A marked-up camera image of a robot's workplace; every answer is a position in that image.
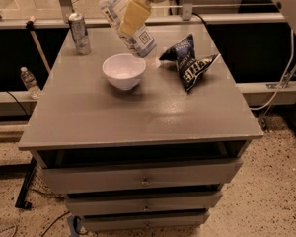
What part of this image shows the black metal bar on floor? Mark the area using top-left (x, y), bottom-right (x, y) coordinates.
top-left (15, 158), bottom-right (37, 210)

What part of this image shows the middle grey drawer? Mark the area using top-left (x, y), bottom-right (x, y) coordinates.
top-left (65, 192), bottom-right (222, 216)

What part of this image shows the wooden stick with black tip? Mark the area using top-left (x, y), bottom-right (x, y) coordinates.
top-left (26, 16), bottom-right (51, 73)

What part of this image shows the grey drawer cabinet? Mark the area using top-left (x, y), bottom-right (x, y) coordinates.
top-left (19, 28), bottom-right (262, 223)

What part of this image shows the dark blue chip bag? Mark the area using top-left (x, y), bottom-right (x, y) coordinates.
top-left (159, 34), bottom-right (219, 93)

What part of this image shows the bottom grey drawer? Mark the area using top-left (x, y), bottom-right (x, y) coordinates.
top-left (83, 211), bottom-right (209, 232)

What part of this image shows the blue plastic water bottle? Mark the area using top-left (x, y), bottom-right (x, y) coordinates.
top-left (99, 0), bottom-right (160, 68)

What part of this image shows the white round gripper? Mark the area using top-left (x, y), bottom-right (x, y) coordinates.
top-left (119, 0), bottom-right (166, 37)

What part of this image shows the white bowl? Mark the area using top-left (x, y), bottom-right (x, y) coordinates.
top-left (102, 53), bottom-right (146, 91)

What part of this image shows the silver drink can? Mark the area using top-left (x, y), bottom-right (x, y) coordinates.
top-left (68, 12), bottom-right (91, 55)

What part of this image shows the top grey drawer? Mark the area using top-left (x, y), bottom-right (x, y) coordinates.
top-left (41, 158), bottom-right (243, 194)

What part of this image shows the grey drawer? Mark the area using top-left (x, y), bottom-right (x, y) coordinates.
top-left (65, 192), bottom-right (222, 216)
top-left (41, 158), bottom-right (243, 194)
top-left (83, 211), bottom-right (209, 232)

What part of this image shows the small clear water bottle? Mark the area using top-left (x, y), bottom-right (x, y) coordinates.
top-left (21, 67), bottom-right (41, 100)

